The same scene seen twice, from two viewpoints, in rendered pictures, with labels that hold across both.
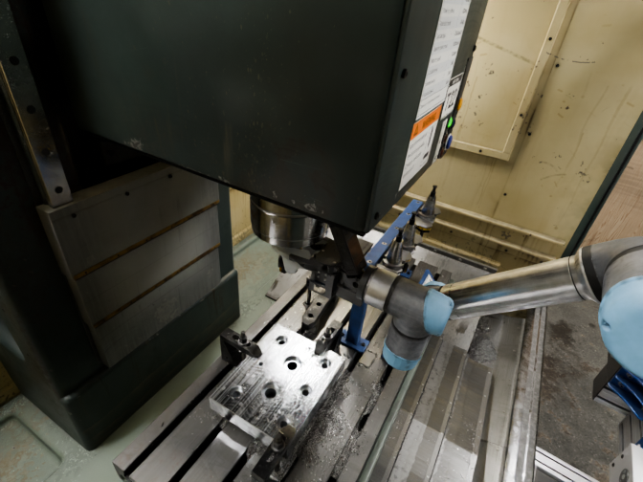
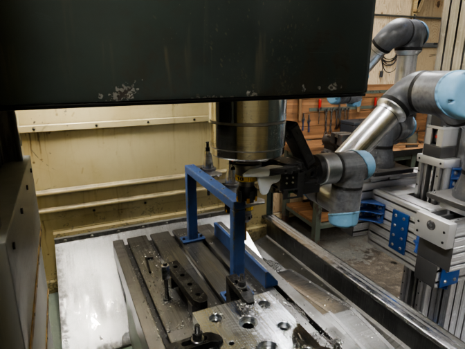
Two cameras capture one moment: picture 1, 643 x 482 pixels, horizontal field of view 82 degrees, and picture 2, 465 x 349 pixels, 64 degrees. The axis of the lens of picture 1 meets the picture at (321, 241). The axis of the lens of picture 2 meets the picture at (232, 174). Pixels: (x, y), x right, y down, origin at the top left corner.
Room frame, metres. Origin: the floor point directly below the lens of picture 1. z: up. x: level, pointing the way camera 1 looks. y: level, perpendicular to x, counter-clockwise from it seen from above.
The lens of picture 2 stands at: (0.18, 0.69, 1.60)
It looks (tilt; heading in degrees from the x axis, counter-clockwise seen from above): 16 degrees down; 309
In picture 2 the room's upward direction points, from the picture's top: straight up
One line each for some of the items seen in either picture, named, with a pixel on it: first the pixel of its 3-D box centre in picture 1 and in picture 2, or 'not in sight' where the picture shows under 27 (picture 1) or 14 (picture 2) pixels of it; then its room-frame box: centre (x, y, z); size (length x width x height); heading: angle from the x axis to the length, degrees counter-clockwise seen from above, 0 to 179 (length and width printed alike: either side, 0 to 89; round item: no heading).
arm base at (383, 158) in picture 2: not in sight; (378, 154); (0.71, -1.07, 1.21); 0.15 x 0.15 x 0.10
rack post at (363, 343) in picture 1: (359, 308); (236, 253); (0.82, -0.13, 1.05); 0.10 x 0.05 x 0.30; 63
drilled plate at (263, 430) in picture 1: (281, 382); (257, 343); (0.60, 0.07, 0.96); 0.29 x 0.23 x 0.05; 153
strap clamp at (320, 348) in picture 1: (327, 342); (240, 296); (0.74, -0.05, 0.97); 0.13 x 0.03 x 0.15; 153
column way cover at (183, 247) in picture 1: (158, 255); (30, 318); (0.84, 0.46, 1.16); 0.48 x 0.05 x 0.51; 153
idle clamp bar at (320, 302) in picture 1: (321, 305); (186, 288); (0.94, -0.02, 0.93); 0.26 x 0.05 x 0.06; 158
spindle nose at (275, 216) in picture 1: (291, 200); (247, 124); (0.64, 0.07, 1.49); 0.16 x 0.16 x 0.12
